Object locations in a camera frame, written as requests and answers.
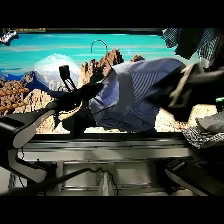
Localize blue striped shirt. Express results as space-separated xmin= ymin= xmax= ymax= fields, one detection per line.
xmin=88 ymin=57 xmax=188 ymax=133

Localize grey clothes hanger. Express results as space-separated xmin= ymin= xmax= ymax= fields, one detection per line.
xmin=90 ymin=38 xmax=109 ymax=55

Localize grey patterned garment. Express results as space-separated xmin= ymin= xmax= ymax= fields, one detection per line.
xmin=182 ymin=124 xmax=224 ymax=150

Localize black garment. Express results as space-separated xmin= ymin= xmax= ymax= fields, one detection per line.
xmin=174 ymin=28 xmax=205 ymax=61

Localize checked shirt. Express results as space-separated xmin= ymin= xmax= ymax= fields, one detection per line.
xmin=162 ymin=28 xmax=224 ymax=63

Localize silver frame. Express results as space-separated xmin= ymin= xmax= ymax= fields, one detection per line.
xmin=0 ymin=132 xmax=224 ymax=197

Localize black cable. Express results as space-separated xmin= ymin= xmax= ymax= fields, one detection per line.
xmin=0 ymin=166 xmax=102 ymax=197

